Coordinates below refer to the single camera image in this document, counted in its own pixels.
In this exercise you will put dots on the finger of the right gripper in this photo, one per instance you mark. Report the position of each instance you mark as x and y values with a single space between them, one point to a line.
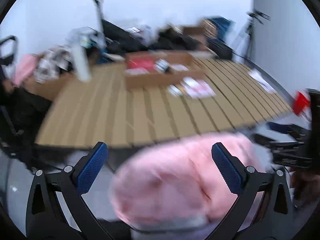
273 144
290 129

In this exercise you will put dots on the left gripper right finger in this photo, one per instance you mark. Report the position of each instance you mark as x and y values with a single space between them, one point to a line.
263 208

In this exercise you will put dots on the pink white booklet pouch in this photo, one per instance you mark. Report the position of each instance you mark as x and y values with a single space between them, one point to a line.
196 89

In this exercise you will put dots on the white tube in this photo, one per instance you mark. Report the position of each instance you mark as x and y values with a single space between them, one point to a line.
174 91

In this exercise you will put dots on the cardboard box right rear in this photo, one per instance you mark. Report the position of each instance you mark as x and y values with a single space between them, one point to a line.
195 32

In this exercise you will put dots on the black backpack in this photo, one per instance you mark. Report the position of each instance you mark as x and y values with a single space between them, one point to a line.
222 51

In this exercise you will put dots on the pink bag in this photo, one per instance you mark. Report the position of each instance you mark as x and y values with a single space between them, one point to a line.
25 68

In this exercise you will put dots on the red rectangular box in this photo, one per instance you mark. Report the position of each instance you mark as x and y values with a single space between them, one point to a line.
141 62

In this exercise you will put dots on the cardboard box with clothes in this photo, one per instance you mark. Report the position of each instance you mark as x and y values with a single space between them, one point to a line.
48 90

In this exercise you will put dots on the black folding cart left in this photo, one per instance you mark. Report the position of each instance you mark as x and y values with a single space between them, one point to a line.
22 113

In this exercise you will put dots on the lavender trousers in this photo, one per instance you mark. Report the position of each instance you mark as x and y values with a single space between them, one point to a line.
199 233

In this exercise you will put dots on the cream garment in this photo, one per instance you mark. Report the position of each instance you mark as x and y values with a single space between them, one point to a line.
53 63

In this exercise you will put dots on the pink puffer jacket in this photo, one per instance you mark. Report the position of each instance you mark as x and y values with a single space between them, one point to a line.
177 179

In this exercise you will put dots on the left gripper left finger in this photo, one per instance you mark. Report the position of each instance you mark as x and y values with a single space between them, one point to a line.
56 209

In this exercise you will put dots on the olive slatted folding table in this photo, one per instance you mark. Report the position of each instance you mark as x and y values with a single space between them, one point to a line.
102 109

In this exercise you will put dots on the black clothes pile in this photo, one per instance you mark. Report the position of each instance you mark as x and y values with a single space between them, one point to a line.
123 42

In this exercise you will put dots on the open cardboard tray box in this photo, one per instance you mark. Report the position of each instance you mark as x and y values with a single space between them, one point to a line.
182 64

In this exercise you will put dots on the white paper sheet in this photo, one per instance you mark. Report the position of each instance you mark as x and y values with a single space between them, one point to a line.
264 84

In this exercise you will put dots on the blue bag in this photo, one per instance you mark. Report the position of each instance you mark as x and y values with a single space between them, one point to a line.
223 25

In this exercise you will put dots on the black trolley handle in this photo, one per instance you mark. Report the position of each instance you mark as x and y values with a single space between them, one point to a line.
98 5

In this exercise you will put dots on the camera tripod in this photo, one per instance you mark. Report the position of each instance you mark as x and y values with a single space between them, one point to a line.
247 33

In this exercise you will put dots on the white spray bottle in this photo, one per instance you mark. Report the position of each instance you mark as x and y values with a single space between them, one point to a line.
162 66

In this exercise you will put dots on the white thermos bottle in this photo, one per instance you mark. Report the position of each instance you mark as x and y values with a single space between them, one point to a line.
78 52

